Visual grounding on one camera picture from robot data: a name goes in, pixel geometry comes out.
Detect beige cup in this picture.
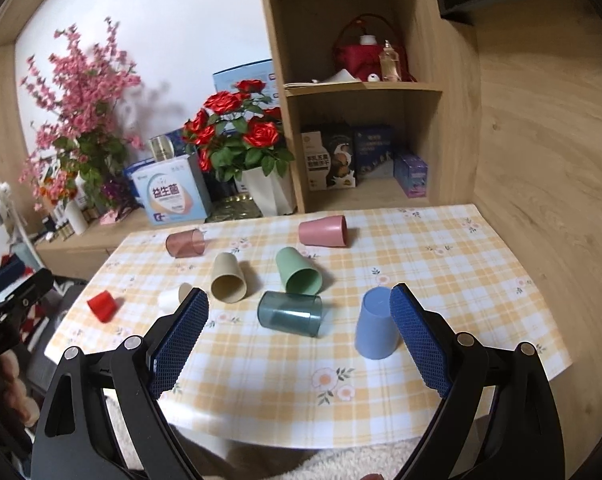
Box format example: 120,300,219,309
210,253,248,304

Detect white and blue box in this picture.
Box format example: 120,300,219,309
131,155,212,226

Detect white plastic bottle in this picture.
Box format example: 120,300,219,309
65,200,88,235

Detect light blue carton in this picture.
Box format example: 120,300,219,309
212,58,276,107

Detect white vase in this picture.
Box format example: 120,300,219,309
240,164,298,217

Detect blue cup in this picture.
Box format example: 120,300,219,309
355,286,400,360

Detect wooden shelf unit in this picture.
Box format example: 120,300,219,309
255,0,482,216

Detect green cup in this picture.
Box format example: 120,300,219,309
275,246,324,295

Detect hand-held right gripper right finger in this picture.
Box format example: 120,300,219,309
388,284,566,480

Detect purple box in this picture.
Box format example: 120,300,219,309
394,150,430,199

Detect white and black box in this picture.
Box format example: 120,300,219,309
301,130,332,192

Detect low wooden cabinet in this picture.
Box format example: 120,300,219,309
35,207,304,282

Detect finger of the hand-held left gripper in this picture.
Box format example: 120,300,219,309
0,267,55,320
0,317,29,363

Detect small white cup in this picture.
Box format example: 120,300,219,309
157,282,194,310

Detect dark food box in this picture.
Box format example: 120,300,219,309
326,122,358,190

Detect green gold tray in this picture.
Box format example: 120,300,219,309
205,195,262,224

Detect yellow checked floral tablecloth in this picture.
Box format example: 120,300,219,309
46,203,574,451

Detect red rose bouquet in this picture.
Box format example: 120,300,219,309
181,79,296,184

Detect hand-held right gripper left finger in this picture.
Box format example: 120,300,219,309
31,287,212,480

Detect pink cup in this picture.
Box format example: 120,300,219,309
298,215,349,248

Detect red basket bag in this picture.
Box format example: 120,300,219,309
332,15,418,83

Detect stack of papers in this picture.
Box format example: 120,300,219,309
284,71,368,91

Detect maroon transparent cup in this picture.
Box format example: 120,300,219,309
165,229,206,259

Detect teal transparent cup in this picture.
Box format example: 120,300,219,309
257,290,324,338

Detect small red cup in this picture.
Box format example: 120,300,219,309
87,291,118,323

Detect purple flower bunch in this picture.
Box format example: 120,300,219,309
100,176,138,222

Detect clear drinking glass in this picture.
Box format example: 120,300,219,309
149,136,176,163

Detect pink blossom branches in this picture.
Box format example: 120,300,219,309
20,17,146,211

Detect clear glass bottle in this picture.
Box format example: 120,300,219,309
379,40,401,83

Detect dark blue box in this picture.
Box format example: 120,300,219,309
353,126,396,186

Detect person's left hand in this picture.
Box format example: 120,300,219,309
0,347,39,428

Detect white fluffy rug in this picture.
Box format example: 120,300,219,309
105,395,434,480

